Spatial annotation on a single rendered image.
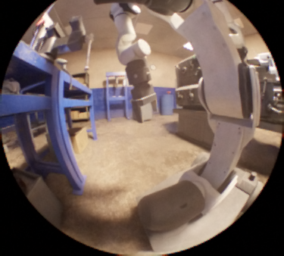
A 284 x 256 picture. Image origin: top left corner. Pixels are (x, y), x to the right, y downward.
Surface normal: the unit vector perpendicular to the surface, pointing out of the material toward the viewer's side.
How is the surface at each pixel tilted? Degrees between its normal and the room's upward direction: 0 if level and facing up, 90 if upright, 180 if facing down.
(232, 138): 88
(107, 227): 0
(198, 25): 108
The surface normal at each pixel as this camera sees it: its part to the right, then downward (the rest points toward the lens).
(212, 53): -0.91, 0.37
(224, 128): -0.97, 0.05
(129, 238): -0.05, -0.99
